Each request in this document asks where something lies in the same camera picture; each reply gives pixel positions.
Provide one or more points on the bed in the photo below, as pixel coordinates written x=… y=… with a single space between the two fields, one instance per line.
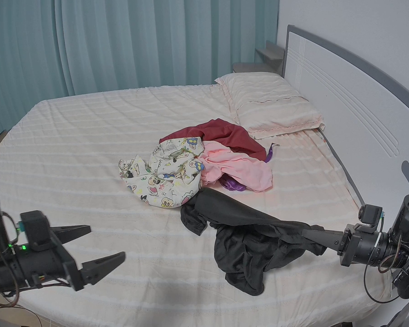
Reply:
x=71 y=148

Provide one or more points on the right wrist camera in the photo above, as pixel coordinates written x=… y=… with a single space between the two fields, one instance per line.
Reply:
x=371 y=215

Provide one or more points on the white printed pyjama garment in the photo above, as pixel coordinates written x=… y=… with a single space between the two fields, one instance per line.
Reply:
x=163 y=182

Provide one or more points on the purple garment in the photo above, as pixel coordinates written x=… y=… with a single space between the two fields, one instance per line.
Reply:
x=233 y=185

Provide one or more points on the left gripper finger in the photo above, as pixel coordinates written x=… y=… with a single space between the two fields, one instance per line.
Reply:
x=71 y=233
x=99 y=267

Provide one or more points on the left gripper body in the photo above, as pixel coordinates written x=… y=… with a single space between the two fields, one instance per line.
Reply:
x=37 y=267

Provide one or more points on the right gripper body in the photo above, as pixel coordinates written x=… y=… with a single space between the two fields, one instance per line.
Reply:
x=364 y=249

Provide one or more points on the blue-green curtain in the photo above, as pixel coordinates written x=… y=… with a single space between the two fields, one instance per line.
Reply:
x=122 y=29

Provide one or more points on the cream pillow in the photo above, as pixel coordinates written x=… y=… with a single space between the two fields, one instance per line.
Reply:
x=269 y=104

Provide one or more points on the pink garment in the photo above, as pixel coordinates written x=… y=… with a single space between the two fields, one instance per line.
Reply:
x=238 y=169

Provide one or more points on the dark red garment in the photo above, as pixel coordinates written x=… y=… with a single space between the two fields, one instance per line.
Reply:
x=231 y=135

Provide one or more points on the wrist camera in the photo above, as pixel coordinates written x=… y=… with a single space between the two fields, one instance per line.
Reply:
x=371 y=215
x=34 y=227

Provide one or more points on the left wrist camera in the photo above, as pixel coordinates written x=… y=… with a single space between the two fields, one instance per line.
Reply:
x=34 y=227

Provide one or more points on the black garment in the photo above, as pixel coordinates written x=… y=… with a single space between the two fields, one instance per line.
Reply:
x=245 y=247

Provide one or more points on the grey bedside table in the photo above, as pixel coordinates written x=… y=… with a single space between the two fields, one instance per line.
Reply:
x=252 y=67

